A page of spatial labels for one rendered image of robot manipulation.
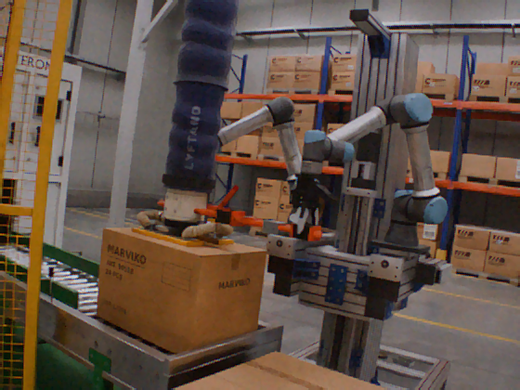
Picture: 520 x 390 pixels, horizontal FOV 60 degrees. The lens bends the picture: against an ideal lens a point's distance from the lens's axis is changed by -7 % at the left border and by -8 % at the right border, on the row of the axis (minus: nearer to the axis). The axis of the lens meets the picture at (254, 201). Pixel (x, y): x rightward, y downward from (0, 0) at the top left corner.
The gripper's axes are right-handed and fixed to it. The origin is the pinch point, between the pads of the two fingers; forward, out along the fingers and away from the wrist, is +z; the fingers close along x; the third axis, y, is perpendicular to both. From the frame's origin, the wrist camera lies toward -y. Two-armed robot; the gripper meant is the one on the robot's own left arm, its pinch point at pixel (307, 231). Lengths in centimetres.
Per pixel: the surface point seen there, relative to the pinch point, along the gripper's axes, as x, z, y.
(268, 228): 3.5, 1.4, 14.2
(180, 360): 33, 49, 23
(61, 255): -17, 48, 184
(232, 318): 0.1, 39.9, 28.1
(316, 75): -680, -233, 421
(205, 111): 5, -40, 51
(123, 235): 22, 14, 73
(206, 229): 7.3, 6.2, 40.7
